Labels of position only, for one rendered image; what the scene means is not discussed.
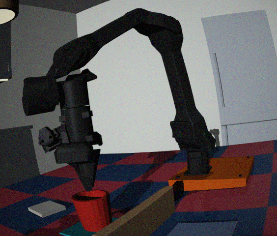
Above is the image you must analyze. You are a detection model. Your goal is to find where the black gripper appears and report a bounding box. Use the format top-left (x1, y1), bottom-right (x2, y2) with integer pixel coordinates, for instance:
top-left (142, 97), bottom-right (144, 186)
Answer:
top-left (54, 106), bottom-right (103, 192)

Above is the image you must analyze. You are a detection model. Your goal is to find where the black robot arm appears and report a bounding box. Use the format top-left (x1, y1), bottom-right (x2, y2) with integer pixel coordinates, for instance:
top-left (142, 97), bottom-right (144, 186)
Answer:
top-left (22, 8), bottom-right (216, 176)

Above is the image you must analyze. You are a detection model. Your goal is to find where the red cup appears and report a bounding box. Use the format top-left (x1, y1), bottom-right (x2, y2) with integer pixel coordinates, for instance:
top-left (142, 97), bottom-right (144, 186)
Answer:
top-left (71, 190), bottom-right (112, 232)

